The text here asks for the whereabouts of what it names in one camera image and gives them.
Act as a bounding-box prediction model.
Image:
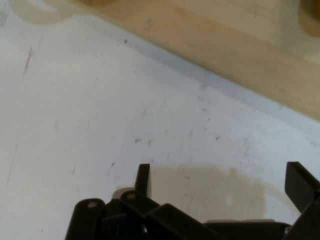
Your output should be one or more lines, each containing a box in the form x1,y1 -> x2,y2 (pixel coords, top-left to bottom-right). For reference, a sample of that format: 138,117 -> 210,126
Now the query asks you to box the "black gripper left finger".
65,163 -> 221,240

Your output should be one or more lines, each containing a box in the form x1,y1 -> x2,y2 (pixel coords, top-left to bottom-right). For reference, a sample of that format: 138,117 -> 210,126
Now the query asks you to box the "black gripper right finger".
283,161 -> 320,240

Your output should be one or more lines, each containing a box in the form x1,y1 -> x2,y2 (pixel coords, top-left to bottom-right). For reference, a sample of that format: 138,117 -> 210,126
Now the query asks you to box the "light wooden cutting board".
72,0 -> 320,123

